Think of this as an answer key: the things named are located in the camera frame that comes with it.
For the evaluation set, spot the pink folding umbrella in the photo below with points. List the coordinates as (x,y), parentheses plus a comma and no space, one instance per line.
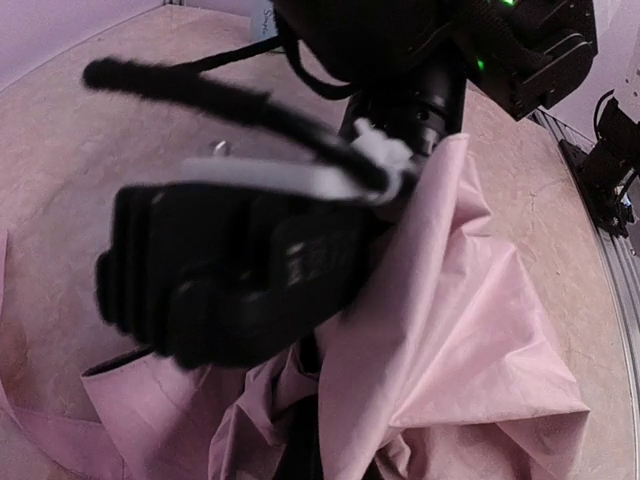
(446,367)

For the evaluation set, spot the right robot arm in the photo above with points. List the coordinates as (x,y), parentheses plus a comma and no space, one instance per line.
(403,66)

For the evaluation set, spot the light blue mug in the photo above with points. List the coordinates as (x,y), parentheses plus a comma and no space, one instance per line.
(262,20)

